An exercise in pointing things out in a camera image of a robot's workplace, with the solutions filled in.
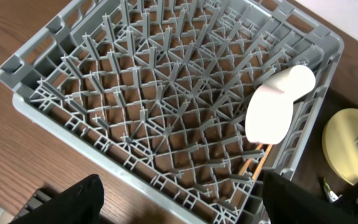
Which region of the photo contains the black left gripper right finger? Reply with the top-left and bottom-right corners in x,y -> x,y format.
262,171 -> 358,224

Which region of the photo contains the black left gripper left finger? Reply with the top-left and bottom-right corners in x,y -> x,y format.
11,174 -> 104,224

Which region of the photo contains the wooden chopstick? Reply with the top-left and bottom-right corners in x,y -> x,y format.
238,144 -> 263,175
252,144 -> 273,180

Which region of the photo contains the cream cup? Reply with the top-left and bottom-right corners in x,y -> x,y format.
263,65 -> 316,101

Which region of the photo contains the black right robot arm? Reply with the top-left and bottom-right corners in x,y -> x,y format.
262,171 -> 358,224

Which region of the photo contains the grey dishwasher rack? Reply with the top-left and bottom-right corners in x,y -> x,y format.
0,0 -> 344,223

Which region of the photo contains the green snack wrapper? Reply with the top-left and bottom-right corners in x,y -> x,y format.
323,178 -> 340,203

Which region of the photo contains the dark brown serving tray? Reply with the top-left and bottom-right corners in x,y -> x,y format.
292,90 -> 358,200

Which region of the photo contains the yellow plate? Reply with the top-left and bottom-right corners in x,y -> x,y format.
322,108 -> 358,185

